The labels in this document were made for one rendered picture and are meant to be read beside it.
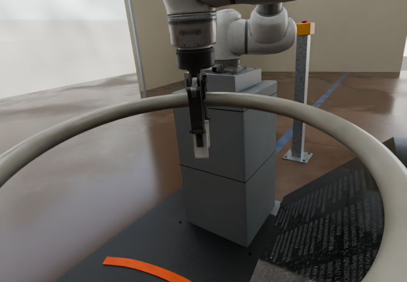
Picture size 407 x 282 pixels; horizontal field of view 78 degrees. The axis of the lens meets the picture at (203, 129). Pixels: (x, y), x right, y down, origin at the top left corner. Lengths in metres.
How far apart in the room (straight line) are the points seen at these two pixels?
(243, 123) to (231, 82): 0.19
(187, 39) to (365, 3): 6.59
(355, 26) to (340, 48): 0.52
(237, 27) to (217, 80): 0.25
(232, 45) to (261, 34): 0.13
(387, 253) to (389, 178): 0.09
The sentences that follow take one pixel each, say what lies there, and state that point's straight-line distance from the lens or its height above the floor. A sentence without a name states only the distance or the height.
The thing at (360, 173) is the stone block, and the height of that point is 0.75.
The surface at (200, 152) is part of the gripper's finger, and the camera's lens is 0.55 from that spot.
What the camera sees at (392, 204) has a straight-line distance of 0.27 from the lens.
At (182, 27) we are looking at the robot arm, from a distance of 0.46.
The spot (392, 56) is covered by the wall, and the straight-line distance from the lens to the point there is 6.98.
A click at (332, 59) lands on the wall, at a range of 7.07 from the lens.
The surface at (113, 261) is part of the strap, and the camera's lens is 1.50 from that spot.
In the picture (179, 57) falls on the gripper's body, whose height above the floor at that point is 1.01.
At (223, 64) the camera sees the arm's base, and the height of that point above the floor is 0.92.
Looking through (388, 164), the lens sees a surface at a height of 0.90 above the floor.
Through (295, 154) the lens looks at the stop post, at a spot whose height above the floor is 0.04.
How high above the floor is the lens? 1.04
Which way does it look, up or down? 20 degrees down
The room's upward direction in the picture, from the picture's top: 5 degrees counter-clockwise
